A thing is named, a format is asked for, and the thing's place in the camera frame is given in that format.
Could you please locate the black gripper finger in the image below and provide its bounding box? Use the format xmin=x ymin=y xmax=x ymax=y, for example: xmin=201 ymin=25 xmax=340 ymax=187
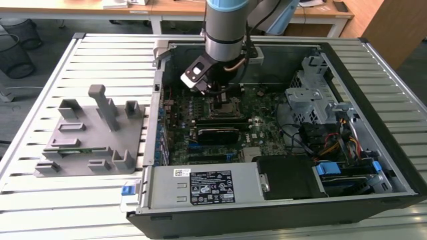
xmin=208 ymin=86 xmax=223 ymax=110
xmin=221 ymin=85 xmax=232 ymax=110

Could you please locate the metal socket cover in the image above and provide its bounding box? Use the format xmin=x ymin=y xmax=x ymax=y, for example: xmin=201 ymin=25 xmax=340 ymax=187
xmin=209 ymin=99 xmax=244 ymax=117

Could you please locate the CPU socket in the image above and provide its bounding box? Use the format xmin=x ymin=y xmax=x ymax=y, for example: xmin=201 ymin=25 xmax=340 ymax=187
xmin=205 ymin=96 xmax=245 ymax=119

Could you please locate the green motherboard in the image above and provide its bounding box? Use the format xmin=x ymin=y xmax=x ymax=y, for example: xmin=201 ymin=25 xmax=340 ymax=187
xmin=159 ymin=83 xmax=292 ymax=167

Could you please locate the black graphics card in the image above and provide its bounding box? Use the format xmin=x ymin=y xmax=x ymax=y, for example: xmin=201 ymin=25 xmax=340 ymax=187
xmin=195 ymin=126 xmax=241 ymax=146

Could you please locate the silver chipset heatsink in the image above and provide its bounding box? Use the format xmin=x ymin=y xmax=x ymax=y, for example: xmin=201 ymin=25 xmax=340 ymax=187
xmin=241 ymin=146 xmax=265 ymax=163

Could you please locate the black expansion slot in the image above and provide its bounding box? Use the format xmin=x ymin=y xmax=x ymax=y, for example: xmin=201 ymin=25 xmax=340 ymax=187
xmin=187 ymin=154 xmax=237 ymax=163

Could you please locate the grey parts rack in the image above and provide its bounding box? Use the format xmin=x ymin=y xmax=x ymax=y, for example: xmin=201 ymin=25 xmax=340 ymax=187
xmin=32 ymin=84 xmax=148 ymax=179

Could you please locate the silver metal latch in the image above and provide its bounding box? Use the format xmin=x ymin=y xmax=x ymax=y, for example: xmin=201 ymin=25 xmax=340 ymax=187
xmin=257 ymin=173 xmax=272 ymax=194

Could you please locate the black plastic cover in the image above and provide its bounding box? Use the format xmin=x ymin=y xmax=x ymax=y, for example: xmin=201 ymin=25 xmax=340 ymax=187
xmin=255 ymin=154 xmax=327 ymax=201

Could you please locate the silver power supply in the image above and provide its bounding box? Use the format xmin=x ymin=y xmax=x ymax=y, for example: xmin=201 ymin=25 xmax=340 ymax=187
xmin=141 ymin=163 xmax=268 ymax=210

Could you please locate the wooden desk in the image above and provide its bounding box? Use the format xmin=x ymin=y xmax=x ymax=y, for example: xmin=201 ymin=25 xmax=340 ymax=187
xmin=0 ymin=0 xmax=355 ymax=38

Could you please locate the blue disk carrier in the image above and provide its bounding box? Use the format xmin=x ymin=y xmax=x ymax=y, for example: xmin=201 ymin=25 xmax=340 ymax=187
xmin=315 ymin=161 xmax=342 ymax=179

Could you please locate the white box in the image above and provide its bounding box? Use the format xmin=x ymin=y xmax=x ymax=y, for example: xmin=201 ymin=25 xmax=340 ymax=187
xmin=101 ymin=0 xmax=129 ymax=10

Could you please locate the black phone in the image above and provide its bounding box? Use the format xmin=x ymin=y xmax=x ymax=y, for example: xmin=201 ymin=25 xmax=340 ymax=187
xmin=332 ymin=1 xmax=350 ymax=13

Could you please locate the blue plastic latch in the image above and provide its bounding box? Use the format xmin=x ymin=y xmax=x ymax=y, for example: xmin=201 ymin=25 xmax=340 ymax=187
xmin=120 ymin=180 xmax=137 ymax=198

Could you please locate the black PC case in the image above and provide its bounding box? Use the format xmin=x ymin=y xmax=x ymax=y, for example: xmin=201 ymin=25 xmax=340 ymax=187
xmin=125 ymin=37 xmax=427 ymax=240

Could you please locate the wooden cabinet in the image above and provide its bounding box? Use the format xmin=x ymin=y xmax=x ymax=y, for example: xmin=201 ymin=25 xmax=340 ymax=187
xmin=339 ymin=0 xmax=427 ymax=71

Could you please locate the grey stand foot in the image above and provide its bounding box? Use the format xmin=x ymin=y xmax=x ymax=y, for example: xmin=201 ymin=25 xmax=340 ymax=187
xmin=0 ymin=81 xmax=16 ymax=103

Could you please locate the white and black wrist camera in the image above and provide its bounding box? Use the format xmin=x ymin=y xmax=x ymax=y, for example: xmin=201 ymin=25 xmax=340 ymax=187
xmin=179 ymin=55 xmax=215 ymax=90

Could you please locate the yellow and red wire bundle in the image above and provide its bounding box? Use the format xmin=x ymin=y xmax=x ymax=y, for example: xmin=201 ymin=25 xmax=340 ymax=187
xmin=312 ymin=117 xmax=367 ymax=162

